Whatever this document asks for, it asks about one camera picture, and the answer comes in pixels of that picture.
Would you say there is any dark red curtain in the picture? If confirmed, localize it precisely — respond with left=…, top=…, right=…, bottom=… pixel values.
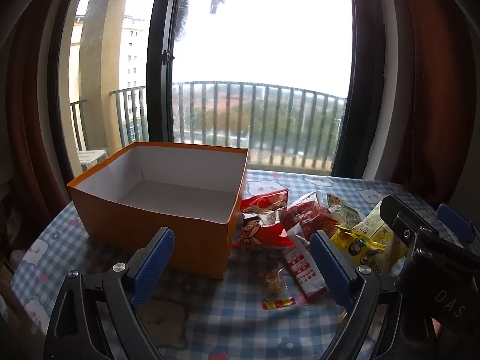
left=0, top=0, right=76, bottom=271
left=360, top=0, right=480, bottom=211

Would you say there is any large pale yellow snack packet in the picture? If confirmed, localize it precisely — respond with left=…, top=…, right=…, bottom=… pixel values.
left=352, top=200, right=409, bottom=276

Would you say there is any red yellow wrapped candy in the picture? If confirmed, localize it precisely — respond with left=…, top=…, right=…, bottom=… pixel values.
left=262, top=296, right=295, bottom=311

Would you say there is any yellow cartoon face packet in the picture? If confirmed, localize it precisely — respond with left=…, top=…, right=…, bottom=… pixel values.
left=330, top=224, right=387, bottom=267

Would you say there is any orange cardboard box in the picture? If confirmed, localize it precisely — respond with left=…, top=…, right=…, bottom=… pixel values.
left=67, top=142, right=250, bottom=280

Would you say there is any blue checked bear tablecloth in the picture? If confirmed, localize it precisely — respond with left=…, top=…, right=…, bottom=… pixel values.
left=11, top=169, right=480, bottom=360

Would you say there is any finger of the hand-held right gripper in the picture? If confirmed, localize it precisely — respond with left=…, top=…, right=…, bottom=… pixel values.
left=437, top=202, right=480, bottom=250
left=379, top=195, right=439, bottom=250

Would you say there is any small yellow-green snack packet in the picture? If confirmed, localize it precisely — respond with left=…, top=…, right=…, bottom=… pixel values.
left=325, top=194, right=362, bottom=229

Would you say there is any beige apartment building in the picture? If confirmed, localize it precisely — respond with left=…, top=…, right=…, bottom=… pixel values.
left=119, top=14, right=148, bottom=143

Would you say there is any red cartoon snack packet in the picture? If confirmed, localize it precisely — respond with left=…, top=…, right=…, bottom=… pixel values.
left=232, top=188, right=297, bottom=250

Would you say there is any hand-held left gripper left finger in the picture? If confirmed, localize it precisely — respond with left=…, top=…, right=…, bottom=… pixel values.
left=43, top=227, right=176, bottom=360

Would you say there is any dark red snack packet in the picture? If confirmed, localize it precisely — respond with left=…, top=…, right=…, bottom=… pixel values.
left=281, top=190, right=338, bottom=239

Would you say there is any balcony metal railing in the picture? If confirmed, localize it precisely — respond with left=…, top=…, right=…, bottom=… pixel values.
left=69, top=80, right=347, bottom=169

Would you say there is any clear wrapped candy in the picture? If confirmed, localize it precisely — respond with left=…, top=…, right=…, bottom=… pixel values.
left=262, top=268, right=287, bottom=297

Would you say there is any black window frame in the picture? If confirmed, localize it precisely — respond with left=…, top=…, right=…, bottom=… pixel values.
left=49, top=0, right=387, bottom=181

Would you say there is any red white stick sachet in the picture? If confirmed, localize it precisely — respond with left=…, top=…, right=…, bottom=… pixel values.
left=279, top=232, right=329, bottom=304

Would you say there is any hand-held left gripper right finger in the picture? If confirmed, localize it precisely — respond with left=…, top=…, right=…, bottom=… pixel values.
left=309, top=230, right=404, bottom=360

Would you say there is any white air conditioner unit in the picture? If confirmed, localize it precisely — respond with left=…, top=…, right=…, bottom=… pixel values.
left=77, top=149, right=109, bottom=173

